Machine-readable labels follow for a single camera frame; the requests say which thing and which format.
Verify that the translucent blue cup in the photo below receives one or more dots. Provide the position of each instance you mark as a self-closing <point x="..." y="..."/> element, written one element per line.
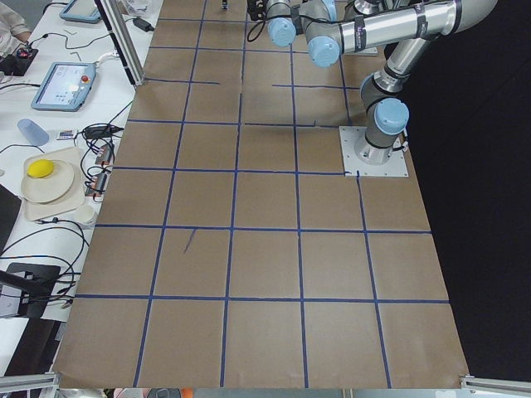
<point x="33" y="132"/>

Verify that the yellow lemon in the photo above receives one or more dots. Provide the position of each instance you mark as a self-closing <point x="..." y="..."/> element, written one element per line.
<point x="40" y="168"/>

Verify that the black power adapter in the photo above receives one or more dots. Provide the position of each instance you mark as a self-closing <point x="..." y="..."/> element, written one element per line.
<point x="143" y="25"/>

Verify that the person at desk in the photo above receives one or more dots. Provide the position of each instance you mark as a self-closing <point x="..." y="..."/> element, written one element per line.
<point x="14" y="30"/>

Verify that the blue teach pendant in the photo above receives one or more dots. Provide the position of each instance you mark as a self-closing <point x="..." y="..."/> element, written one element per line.
<point x="65" y="87"/>
<point x="84" y="11"/>

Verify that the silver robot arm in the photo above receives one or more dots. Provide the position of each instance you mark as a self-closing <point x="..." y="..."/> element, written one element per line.
<point x="285" y="21"/>
<point x="411" y="29"/>

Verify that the beige plate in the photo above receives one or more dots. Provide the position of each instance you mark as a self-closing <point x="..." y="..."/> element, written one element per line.
<point x="49" y="188"/>

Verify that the aluminium frame post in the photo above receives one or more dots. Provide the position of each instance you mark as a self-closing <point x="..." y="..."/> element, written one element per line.
<point x="119" y="34"/>

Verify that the beige tray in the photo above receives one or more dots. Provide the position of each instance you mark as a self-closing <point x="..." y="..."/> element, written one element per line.
<point x="74" y="198"/>

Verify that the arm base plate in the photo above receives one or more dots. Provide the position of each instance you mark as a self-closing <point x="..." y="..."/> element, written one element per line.
<point x="360" y="159"/>

